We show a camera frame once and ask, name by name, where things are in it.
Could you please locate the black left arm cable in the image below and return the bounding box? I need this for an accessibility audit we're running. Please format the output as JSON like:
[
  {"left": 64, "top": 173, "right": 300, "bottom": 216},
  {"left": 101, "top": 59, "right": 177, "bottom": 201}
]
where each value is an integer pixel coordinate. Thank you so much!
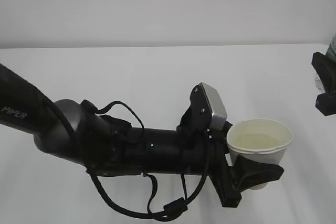
[{"left": 81, "top": 99, "right": 218, "bottom": 221}]

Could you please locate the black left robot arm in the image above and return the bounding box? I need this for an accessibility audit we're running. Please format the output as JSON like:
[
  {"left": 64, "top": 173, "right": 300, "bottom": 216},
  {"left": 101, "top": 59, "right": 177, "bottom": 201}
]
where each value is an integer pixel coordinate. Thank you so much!
[{"left": 1, "top": 66, "right": 284, "bottom": 208}]

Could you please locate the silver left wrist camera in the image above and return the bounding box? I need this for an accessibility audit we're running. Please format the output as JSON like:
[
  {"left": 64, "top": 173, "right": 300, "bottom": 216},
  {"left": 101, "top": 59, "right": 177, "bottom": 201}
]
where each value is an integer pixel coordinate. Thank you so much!
[{"left": 190, "top": 82, "right": 227, "bottom": 131}]

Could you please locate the white paper cup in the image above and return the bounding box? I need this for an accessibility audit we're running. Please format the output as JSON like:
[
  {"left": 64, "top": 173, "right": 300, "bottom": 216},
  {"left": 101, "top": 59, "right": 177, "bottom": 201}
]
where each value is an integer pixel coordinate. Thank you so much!
[{"left": 227, "top": 119, "right": 293, "bottom": 190}]

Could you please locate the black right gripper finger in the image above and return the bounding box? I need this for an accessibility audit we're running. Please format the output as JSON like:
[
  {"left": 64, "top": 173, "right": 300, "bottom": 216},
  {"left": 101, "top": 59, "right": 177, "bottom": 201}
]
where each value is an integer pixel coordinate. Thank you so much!
[{"left": 311, "top": 52, "right": 335, "bottom": 116}]

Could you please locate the clear green-label water bottle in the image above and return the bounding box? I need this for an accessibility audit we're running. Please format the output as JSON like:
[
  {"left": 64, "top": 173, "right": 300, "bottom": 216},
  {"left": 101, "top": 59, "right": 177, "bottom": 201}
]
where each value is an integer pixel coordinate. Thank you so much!
[{"left": 313, "top": 31, "right": 336, "bottom": 91}]

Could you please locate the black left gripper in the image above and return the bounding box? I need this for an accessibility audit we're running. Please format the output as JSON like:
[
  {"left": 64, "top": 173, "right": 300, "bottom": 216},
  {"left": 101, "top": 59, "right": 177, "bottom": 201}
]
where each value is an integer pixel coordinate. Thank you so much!
[{"left": 207, "top": 121, "right": 285, "bottom": 207}]

